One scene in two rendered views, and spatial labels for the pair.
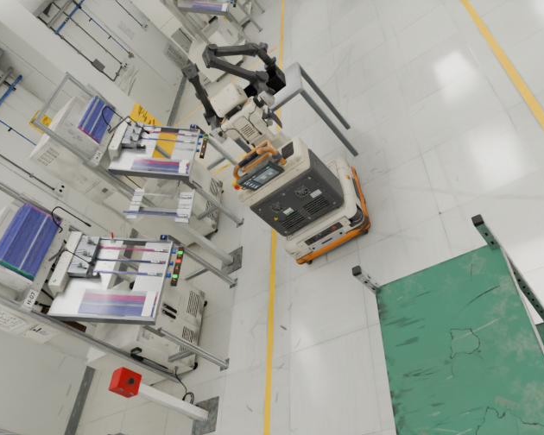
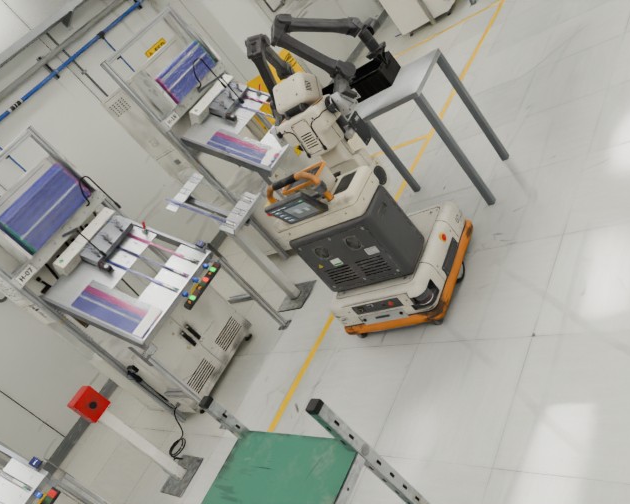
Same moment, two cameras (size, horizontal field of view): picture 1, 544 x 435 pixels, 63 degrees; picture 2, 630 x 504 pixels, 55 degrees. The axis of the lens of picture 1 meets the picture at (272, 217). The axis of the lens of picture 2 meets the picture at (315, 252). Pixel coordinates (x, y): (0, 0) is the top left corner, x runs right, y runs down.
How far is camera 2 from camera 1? 1.02 m
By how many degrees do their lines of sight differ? 19
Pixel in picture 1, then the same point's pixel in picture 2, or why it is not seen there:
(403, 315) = (233, 484)
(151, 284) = (161, 298)
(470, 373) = not seen: outside the picture
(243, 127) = (303, 134)
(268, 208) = (311, 250)
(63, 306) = (61, 293)
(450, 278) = (294, 463)
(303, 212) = (356, 269)
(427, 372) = not seen: outside the picture
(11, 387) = (32, 355)
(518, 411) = not seen: outside the picture
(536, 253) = (609, 456)
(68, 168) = (140, 126)
